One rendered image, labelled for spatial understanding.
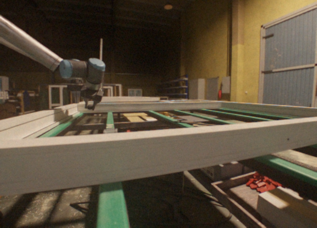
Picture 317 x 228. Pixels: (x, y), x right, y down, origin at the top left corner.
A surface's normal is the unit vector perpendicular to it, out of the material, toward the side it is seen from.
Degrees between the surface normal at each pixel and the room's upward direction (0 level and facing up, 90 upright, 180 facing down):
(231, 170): 90
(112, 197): 0
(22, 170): 90
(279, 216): 90
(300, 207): 0
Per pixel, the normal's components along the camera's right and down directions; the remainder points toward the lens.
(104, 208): 0.00, -1.00
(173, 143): 0.29, 0.10
